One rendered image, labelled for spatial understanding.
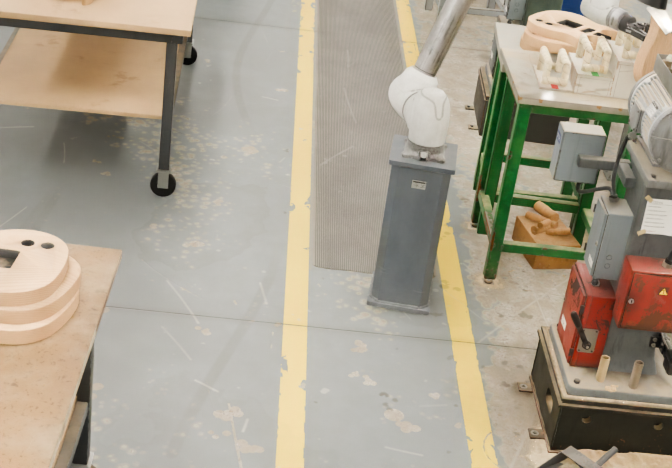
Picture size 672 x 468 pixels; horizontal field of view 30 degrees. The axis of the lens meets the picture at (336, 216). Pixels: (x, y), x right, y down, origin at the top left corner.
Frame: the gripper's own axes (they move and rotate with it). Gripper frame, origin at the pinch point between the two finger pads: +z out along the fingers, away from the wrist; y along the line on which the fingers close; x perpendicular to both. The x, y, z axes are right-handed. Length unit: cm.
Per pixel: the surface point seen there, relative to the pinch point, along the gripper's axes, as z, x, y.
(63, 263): 1, -15, 278
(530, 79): -52, -38, 11
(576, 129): 21, -12, 77
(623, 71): -19.3, -24.0, -8.4
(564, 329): 44, -84, 86
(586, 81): -29.0, -30.7, 2.5
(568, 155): 22, -21, 81
